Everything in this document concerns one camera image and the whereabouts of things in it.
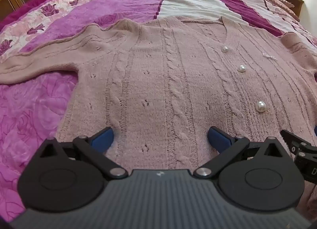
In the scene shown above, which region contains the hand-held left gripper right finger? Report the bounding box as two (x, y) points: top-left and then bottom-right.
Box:
(193, 126), (286, 179)

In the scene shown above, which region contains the pink cable-knit sweater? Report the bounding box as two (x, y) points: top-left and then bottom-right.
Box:
(0, 16), (317, 221)

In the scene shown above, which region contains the pink knitted throw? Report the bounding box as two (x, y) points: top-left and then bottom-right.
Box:
(244, 0), (304, 21)

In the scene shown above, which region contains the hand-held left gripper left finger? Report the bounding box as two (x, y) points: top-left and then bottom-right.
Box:
(38, 127), (129, 179)

